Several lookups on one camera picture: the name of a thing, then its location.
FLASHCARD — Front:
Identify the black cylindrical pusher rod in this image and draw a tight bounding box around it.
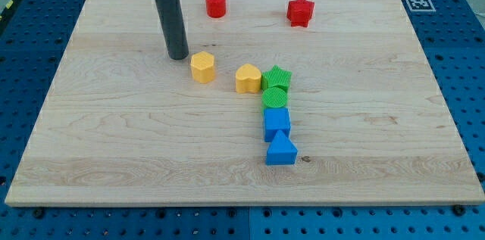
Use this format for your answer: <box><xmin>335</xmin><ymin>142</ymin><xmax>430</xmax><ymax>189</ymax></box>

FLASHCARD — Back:
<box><xmin>155</xmin><ymin>0</ymin><xmax>189</xmax><ymax>60</ymax></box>

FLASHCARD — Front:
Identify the yellow hexagon block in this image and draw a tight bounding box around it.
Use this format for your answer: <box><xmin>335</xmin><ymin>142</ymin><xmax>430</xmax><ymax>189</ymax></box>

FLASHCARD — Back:
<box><xmin>190</xmin><ymin>51</ymin><xmax>215</xmax><ymax>83</ymax></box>

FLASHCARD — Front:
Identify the yellow heart block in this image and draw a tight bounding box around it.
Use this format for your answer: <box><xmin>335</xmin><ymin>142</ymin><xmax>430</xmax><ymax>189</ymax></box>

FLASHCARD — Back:
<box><xmin>235</xmin><ymin>64</ymin><xmax>261</xmax><ymax>94</ymax></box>

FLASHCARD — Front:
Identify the red cylinder block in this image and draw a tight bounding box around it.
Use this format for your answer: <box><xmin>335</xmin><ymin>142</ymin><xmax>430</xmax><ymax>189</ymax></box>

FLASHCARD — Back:
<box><xmin>205</xmin><ymin>0</ymin><xmax>227</xmax><ymax>18</ymax></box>

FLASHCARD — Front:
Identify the red star block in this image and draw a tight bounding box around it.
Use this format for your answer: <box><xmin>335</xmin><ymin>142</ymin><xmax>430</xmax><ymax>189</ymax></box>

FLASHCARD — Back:
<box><xmin>286</xmin><ymin>0</ymin><xmax>314</xmax><ymax>27</ymax></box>

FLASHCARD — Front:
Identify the green star block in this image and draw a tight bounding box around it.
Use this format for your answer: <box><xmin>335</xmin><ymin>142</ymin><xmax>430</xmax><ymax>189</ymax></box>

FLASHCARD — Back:
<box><xmin>261</xmin><ymin>65</ymin><xmax>293</xmax><ymax>92</ymax></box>

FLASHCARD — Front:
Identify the green cylinder block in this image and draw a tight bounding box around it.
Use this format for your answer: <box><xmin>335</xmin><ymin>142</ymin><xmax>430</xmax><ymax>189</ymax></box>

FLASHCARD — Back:
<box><xmin>261</xmin><ymin>87</ymin><xmax>288</xmax><ymax>109</ymax></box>

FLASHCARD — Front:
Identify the light wooden board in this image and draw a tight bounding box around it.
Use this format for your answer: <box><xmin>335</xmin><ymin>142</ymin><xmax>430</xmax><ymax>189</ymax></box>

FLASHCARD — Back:
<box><xmin>5</xmin><ymin>0</ymin><xmax>484</xmax><ymax>207</ymax></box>

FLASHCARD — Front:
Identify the blue cube block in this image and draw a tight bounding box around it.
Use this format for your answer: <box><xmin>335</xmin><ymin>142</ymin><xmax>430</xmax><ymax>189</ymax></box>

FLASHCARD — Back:
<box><xmin>263</xmin><ymin>108</ymin><xmax>291</xmax><ymax>142</ymax></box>

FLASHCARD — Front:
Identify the blue triangle block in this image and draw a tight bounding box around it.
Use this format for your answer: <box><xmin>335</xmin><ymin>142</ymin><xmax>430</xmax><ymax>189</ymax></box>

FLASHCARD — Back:
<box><xmin>265</xmin><ymin>130</ymin><xmax>298</xmax><ymax>165</ymax></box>

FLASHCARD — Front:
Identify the white fiducial marker tag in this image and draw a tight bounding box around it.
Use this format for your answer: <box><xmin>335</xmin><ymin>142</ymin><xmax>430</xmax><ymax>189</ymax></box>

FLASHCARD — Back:
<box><xmin>405</xmin><ymin>0</ymin><xmax>436</xmax><ymax>12</ymax></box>

